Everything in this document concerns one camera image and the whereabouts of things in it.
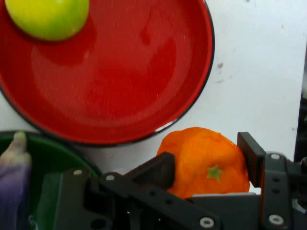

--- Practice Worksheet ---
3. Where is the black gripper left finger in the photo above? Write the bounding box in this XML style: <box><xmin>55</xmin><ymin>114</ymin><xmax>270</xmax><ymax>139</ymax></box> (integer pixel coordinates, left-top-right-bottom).
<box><xmin>35</xmin><ymin>152</ymin><xmax>224</xmax><ymax>230</ymax></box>

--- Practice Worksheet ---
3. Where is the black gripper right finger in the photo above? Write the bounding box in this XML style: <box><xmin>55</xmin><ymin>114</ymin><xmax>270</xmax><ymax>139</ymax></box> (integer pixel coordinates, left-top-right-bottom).
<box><xmin>236</xmin><ymin>131</ymin><xmax>293</xmax><ymax>230</ymax></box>

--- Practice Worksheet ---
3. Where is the orange toy tangerine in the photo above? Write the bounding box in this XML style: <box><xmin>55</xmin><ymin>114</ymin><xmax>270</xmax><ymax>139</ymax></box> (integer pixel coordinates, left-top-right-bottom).
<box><xmin>156</xmin><ymin>126</ymin><xmax>251</xmax><ymax>199</ymax></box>

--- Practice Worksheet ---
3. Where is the dark green round plate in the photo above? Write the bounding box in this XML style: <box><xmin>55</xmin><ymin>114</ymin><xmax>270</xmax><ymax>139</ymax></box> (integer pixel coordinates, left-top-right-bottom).
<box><xmin>0</xmin><ymin>130</ymin><xmax>103</xmax><ymax>230</ymax></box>

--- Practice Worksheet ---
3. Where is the red round plate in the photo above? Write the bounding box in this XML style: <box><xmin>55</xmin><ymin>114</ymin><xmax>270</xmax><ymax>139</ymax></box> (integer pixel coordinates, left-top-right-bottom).
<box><xmin>0</xmin><ymin>0</ymin><xmax>215</xmax><ymax>147</ymax></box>

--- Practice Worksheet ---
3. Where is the purple toy eggplant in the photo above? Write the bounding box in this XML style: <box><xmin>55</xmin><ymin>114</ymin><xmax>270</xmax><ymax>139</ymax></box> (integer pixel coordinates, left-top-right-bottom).
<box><xmin>0</xmin><ymin>131</ymin><xmax>33</xmax><ymax>230</ymax></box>

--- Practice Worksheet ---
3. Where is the green toy apple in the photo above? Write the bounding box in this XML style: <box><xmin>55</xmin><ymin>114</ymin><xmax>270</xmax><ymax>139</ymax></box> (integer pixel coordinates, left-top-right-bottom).
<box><xmin>4</xmin><ymin>0</ymin><xmax>91</xmax><ymax>42</ymax></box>

